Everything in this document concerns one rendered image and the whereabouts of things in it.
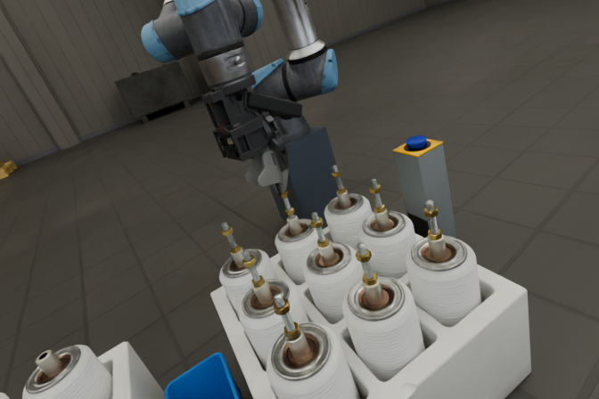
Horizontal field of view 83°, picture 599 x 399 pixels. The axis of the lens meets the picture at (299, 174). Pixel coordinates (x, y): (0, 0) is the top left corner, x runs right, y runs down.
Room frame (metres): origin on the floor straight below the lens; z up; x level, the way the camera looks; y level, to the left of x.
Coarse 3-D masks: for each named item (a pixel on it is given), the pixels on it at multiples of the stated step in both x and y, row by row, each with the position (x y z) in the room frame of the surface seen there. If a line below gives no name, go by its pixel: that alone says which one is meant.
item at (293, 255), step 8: (312, 232) 0.54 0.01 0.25; (280, 240) 0.55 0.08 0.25; (304, 240) 0.52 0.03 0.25; (312, 240) 0.52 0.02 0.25; (280, 248) 0.54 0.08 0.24; (288, 248) 0.52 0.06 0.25; (296, 248) 0.52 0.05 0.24; (304, 248) 0.52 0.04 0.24; (312, 248) 0.52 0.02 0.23; (288, 256) 0.53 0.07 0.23; (296, 256) 0.52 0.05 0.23; (304, 256) 0.52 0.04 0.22; (288, 264) 0.53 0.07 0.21; (296, 264) 0.52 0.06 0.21; (288, 272) 0.54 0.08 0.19; (296, 272) 0.52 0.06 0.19; (296, 280) 0.53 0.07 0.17; (304, 280) 0.52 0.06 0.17
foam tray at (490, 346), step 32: (480, 288) 0.38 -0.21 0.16; (512, 288) 0.35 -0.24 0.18; (224, 320) 0.48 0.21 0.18; (320, 320) 0.41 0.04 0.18; (480, 320) 0.32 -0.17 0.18; (512, 320) 0.33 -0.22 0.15; (352, 352) 0.33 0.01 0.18; (448, 352) 0.29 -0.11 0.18; (480, 352) 0.30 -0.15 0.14; (512, 352) 0.32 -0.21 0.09; (256, 384) 0.33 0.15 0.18; (384, 384) 0.28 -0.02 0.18; (416, 384) 0.26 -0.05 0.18; (448, 384) 0.28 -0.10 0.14; (480, 384) 0.30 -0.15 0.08; (512, 384) 0.32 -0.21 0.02
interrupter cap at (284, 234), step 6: (300, 222) 0.59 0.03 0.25; (306, 222) 0.58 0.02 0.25; (282, 228) 0.59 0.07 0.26; (288, 228) 0.58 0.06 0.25; (306, 228) 0.56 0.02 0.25; (312, 228) 0.55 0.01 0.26; (282, 234) 0.57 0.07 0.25; (288, 234) 0.56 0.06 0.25; (294, 234) 0.55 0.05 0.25; (300, 234) 0.54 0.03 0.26; (306, 234) 0.53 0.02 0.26; (282, 240) 0.54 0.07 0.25; (288, 240) 0.53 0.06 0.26; (294, 240) 0.53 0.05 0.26
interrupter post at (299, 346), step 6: (300, 330) 0.30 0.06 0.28; (300, 336) 0.29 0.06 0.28; (288, 342) 0.29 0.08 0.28; (294, 342) 0.29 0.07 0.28; (300, 342) 0.29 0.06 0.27; (306, 342) 0.30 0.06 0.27; (294, 348) 0.29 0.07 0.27; (300, 348) 0.29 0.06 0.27; (306, 348) 0.29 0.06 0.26; (294, 354) 0.29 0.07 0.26; (300, 354) 0.29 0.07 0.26; (306, 354) 0.29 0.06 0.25
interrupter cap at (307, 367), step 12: (300, 324) 0.34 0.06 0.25; (312, 324) 0.33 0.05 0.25; (312, 336) 0.31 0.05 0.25; (324, 336) 0.31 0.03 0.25; (276, 348) 0.31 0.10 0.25; (288, 348) 0.31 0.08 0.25; (312, 348) 0.30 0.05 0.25; (324, 348) 0.29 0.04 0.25; (276, 360) 0.30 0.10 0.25; (288, 360) 0.29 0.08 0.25; (300, 360) 0.29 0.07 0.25; (312, 360) 0.28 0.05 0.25; (324, 360) 0.27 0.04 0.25; (276, 372) 0.28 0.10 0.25; (288, 372) 0.28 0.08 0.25; (300, 372) 0.27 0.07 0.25; (312, 372) 0.26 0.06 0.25
